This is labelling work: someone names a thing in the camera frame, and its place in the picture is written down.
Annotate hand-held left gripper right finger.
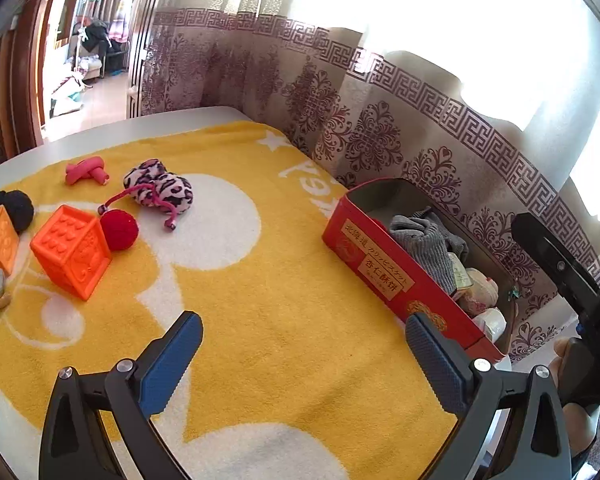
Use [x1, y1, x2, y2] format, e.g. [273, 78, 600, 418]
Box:
[405, 311, 573, 480]

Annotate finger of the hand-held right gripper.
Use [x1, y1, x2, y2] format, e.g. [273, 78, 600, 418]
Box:
[511, 212, 600, 311]

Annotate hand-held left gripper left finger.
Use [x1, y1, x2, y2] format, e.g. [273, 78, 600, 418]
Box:
[39, 310, 204, 480]

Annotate clear plastic bag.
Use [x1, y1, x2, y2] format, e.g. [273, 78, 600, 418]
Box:
[472, 307, 508, 346]

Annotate cream knitted sock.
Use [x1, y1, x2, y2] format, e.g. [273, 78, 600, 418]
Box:
[455, 267, 501, 316]

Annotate white green medicine box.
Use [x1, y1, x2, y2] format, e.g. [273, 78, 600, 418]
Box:
[447, 252, 473, 291]

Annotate red cardboard box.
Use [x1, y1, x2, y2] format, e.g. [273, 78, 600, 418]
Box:
[322, 178, 526, 365]

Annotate red pompom ball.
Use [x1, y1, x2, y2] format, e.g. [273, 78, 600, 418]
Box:
[100, 210, 140, 252]

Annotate small deep orange toy cube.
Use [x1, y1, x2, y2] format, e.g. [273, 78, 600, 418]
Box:
[30, 204, 113, 302]

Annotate leopard print pouch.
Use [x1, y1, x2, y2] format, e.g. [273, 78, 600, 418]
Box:
[98, 158, 195, 232]

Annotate small knotted pink foam roller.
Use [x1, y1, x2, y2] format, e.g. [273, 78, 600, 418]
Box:
[65, 156, 110, 187]

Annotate person's right hand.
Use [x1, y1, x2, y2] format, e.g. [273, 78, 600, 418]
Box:
[552, 336, 600, 466]

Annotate yellow printed towel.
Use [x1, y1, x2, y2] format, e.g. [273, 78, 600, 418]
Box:
[0, 120, 461, 480]

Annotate patterned lace curtain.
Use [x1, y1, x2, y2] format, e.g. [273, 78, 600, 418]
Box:
[140, 0, 600, 361]

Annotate bags on floor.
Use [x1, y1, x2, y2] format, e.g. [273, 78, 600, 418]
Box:
[50, 74, 88, 118]

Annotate dark wooden door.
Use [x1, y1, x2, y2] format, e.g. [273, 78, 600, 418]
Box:
[127, 0, 156, 118]

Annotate armchair with clothes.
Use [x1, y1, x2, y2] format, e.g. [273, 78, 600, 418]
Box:
[72, 17, 126, 78]

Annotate dark wooden door frame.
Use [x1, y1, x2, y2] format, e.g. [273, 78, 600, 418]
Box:
[5, 0, 91, 153]

